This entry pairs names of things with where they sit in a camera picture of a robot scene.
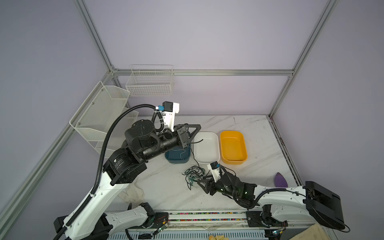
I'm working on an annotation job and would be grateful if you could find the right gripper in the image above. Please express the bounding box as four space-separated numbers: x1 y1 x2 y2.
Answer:
195 174 238 198

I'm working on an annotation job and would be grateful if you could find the black cable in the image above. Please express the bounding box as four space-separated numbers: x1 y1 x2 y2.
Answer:
188 138 205 172

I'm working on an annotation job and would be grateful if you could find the cable bundle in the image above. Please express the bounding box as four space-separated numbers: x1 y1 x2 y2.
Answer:
181 166 211 191

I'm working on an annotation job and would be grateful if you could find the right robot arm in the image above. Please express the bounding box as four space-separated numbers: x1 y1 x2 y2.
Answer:
197 166 350 233

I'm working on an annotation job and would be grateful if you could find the white plastic bin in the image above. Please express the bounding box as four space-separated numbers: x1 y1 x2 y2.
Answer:
193 132 221 164

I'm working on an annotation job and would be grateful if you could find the teal plastic bin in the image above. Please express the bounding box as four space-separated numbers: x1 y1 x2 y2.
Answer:
165 145 191 164

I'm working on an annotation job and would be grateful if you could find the yellow plastic bin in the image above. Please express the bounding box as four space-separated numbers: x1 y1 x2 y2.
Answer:
220 131 248 165

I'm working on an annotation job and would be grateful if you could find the white rubber glove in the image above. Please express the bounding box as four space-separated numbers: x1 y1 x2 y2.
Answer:
118 184 145 208

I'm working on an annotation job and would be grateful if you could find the purple pink spatula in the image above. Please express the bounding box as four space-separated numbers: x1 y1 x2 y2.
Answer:
274 173 288 188

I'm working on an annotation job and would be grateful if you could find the white mesh two-tier shelf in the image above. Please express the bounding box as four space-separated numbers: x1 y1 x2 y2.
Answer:
70 82 139 159

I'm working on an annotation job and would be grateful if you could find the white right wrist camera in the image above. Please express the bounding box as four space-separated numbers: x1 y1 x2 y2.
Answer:
208 162 221 183

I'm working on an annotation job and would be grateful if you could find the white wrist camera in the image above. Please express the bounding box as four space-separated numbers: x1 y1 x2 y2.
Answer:
208 162 221 183
156 101 180 132

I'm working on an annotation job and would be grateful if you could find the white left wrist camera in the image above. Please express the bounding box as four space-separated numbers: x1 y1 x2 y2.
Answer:
156 101 180 132

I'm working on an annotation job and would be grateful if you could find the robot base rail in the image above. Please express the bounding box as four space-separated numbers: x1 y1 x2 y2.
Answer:
110 209 289 240

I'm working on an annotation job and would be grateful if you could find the white wire basket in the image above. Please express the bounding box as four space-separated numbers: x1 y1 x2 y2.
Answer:
126 65 174 97

